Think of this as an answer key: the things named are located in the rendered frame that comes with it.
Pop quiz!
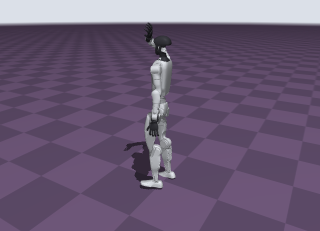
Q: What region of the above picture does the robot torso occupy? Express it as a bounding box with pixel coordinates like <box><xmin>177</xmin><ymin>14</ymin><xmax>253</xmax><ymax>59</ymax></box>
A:
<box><xmin>151</xmin><ymin>57</ymin><xmax>173</xmax><ymax>117</ymax></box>

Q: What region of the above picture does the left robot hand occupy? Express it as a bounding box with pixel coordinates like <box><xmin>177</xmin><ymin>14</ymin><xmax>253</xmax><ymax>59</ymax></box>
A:
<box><xmin>146</xmin><ymin>115</ymin><xmax>159</xmax><ymax>137</ymax></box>

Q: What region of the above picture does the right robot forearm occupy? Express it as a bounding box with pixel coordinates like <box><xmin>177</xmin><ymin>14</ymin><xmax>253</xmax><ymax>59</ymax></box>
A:
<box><xmin>145</xmin><ymin>38</ymin><xmax>167</xmax><ymax>51</ymax></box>

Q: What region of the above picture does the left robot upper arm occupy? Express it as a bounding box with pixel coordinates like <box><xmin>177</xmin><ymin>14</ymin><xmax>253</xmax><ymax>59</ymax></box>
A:
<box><xmin>150</xmin><ymin>63</ymin><xmax>162</xmax><ymax>96</ymax></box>

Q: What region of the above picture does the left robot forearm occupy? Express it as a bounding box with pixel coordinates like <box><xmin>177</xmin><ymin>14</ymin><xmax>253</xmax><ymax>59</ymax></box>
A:
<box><xmin>151</xmin><ymin>90</ymin><xmax>161</xmax><ymax>121</ymax></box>

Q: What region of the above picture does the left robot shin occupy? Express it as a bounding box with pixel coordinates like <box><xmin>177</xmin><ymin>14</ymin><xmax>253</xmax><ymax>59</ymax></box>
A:
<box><xmin>149</xmin><ymin>147</ymin><xmax>161</xmax><ymax>183</ymax></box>

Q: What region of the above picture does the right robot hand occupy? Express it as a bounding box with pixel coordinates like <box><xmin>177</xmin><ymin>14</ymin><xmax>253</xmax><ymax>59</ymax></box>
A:
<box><xmin>144</xmin><ymin>22</ymin><xmax>153</xmax><ymax>43</ymax></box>

